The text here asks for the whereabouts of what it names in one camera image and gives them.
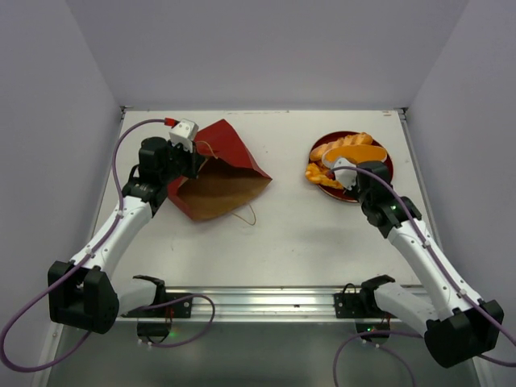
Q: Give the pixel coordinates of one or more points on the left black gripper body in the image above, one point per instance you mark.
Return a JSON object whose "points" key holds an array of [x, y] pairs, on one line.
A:
{"points": [[180, 160]]}

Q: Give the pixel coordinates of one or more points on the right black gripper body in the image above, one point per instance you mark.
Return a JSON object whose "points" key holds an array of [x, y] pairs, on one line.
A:
{"points": [[356, 189]]}

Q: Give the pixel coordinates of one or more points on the red brown paper bag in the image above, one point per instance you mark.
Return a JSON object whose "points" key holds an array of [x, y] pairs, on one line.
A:
{"points": [[228, 179]]}

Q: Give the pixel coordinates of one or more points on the fake baguette bread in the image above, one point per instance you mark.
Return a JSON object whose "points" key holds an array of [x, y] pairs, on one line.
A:
{"points": [[355, 154]]}

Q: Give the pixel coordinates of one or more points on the long braided fake bread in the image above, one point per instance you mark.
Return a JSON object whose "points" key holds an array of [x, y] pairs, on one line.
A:
{"points": [[318, 174]]}

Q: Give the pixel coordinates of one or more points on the twisted orange fake bread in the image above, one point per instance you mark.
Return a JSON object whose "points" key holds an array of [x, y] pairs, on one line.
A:
{"points": [[356, 139]]}

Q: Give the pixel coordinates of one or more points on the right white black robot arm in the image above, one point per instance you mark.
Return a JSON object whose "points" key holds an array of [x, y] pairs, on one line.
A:
{"points": [[456, 324]]}

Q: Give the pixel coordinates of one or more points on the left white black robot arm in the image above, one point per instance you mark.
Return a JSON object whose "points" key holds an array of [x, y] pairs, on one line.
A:
{"points": [[82, 294]]}

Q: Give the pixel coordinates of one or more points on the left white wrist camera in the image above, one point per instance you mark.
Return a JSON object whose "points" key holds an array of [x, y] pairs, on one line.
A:
{"points": [[182, 132]]}

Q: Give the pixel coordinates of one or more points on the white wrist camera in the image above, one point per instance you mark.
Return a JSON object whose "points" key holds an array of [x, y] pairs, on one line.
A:
{"points": [[346, 177], [182, 132]]}

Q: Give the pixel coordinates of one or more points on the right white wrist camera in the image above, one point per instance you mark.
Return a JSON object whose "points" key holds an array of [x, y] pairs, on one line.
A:
{"points": [[346, 177]]}

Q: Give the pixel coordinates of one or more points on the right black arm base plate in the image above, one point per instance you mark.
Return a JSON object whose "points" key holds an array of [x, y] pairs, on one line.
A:
{"points": [[356, 302]]}

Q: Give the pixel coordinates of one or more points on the aluminium mounting rail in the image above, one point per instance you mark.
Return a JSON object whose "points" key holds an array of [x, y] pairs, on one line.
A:
{"points": [[254, 304]]}

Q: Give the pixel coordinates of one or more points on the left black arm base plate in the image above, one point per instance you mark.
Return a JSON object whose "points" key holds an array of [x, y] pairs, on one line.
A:
{"points": [[166, 306]]}

